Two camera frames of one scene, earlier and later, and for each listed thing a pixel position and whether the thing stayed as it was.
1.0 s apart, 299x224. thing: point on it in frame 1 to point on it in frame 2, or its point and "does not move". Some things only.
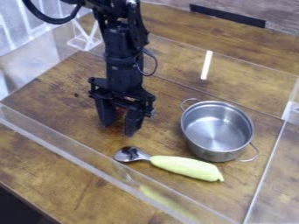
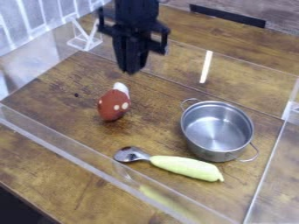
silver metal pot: (216, 130) does not move
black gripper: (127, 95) to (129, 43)
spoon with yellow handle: (172, 164) does not move
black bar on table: (259, 23) does not move
